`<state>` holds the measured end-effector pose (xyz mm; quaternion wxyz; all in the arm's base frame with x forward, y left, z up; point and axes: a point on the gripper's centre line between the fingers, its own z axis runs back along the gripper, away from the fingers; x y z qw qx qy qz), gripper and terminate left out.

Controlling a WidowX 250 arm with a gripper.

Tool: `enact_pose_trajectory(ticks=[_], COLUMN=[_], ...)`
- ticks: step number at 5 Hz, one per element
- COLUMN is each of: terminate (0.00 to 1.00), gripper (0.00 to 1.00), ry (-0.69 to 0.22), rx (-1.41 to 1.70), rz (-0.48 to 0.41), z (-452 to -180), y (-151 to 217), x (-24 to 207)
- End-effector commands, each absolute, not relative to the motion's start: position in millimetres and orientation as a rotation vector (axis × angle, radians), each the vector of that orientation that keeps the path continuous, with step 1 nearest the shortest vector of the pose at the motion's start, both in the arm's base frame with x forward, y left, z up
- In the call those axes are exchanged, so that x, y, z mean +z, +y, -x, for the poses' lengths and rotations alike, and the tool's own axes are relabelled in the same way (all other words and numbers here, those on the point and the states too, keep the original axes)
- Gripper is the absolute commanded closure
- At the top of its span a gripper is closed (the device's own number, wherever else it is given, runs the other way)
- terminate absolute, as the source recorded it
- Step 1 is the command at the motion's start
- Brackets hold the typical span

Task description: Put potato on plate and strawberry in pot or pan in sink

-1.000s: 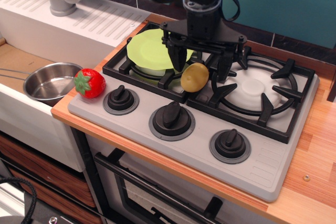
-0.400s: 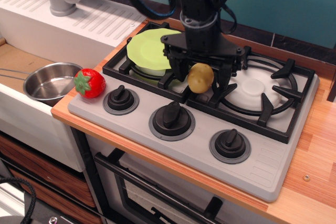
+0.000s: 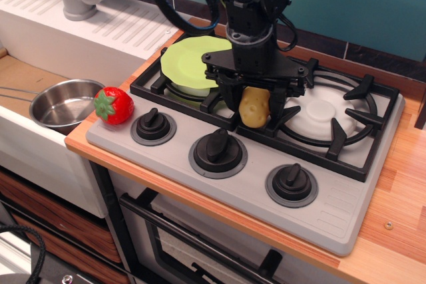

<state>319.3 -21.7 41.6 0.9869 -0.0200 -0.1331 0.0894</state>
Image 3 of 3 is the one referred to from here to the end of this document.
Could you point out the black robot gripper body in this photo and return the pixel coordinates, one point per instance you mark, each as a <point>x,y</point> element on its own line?
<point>255,60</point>

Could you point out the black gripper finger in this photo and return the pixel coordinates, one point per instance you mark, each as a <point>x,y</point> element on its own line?
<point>231,90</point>
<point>277,102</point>

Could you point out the yellow toy potato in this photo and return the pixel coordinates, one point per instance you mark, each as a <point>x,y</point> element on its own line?
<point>254,107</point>

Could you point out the red toy strawberry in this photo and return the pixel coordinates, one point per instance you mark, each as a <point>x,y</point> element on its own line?
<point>113,105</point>

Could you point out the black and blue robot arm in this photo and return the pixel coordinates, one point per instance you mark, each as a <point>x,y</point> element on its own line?
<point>242,15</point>

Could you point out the light green plastic plate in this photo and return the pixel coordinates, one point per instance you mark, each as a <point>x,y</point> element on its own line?
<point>182,61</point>

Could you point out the small stainless steel pan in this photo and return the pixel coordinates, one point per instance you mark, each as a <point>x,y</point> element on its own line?
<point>63,106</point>

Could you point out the white toy sink unit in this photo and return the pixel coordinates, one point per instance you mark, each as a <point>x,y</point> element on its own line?
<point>39,48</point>

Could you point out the white left burner cap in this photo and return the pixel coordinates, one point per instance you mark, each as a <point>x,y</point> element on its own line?
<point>193,95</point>

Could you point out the white burner cap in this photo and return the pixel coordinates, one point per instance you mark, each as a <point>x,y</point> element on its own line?
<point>318,106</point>
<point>193,95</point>

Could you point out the white right burner cap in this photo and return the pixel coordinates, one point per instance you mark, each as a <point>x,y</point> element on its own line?
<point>318,106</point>

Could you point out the black middle stove knob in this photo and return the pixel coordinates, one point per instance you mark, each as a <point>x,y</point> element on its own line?
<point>218,155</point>

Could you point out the black stove knob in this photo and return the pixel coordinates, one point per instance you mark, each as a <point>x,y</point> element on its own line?
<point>292,186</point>
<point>153,128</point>
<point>218,155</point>

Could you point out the black right burner grate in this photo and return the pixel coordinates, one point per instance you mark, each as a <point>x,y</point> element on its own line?
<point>349,156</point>

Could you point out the black burner grate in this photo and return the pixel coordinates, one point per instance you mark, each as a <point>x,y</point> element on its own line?
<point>349,156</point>
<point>152,88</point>

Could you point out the black left burner grate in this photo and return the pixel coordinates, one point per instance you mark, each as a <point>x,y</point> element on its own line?
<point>152,88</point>

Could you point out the black left stove knob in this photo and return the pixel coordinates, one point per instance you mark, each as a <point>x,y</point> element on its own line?
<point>153,128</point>

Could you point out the grey toy stovetop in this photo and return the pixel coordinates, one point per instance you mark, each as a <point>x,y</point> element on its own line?
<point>332,221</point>

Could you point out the black right stove knob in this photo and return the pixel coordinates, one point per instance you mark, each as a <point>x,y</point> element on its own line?
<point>292,186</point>

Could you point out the toy oven door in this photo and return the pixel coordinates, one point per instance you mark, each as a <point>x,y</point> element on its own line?
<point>248,249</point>

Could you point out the lower wooden drawer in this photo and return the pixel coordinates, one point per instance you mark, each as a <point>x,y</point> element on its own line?
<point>85,262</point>

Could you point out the wooden drawer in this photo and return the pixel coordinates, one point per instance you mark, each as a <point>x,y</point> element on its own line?
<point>58,214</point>
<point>85,262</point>

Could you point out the upper wooden drawer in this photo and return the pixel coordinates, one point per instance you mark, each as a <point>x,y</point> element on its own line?
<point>58,214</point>

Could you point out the black oven door handle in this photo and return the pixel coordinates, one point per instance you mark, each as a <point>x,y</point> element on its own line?
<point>156,221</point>

